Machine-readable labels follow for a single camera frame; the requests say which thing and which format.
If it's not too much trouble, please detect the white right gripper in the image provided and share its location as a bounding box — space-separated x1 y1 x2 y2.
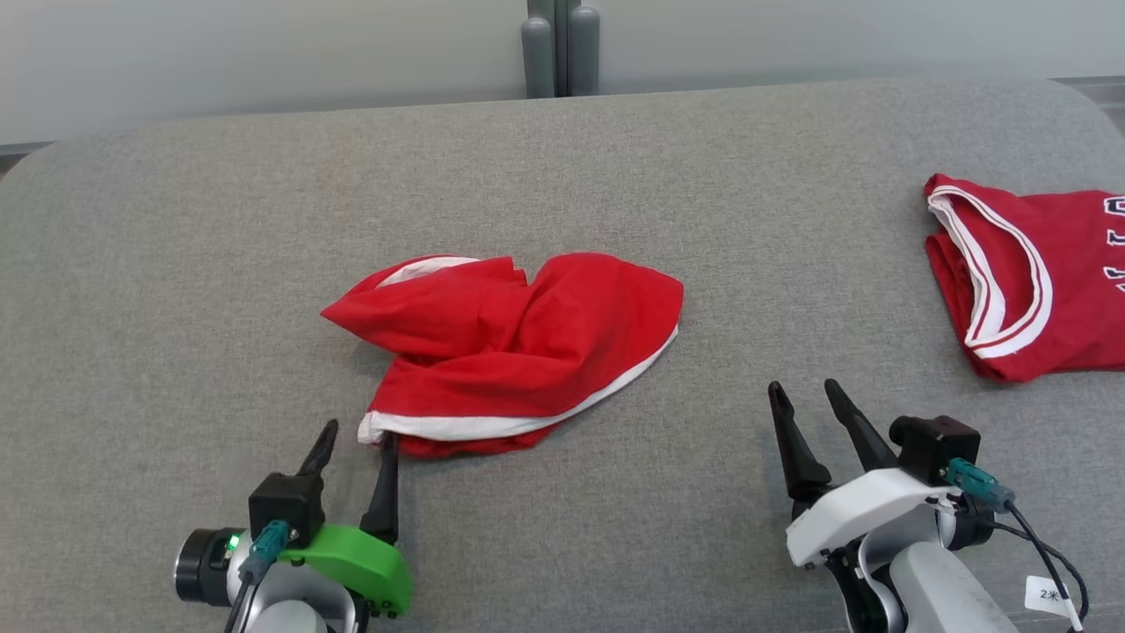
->
769 380 959 568

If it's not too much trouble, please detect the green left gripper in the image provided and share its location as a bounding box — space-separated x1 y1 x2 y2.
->
281 420 412 616

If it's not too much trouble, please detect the red shorts white hem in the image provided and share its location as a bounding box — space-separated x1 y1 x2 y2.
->
321 252 685 458

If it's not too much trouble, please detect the red jersey white trim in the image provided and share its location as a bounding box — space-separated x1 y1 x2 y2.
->
923 173 1125 383

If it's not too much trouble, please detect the left camera cable teal plug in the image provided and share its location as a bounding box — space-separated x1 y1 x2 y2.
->
224 520 293 633

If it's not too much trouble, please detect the white cable label tag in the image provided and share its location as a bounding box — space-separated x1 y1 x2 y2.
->
1024 576 1075 616

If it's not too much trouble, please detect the grey rounded post foot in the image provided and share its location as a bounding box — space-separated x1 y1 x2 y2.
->
521 16 556 99
568 6 601 96

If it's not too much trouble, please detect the grey partition post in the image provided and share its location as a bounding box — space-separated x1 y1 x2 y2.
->
527 0 581 98

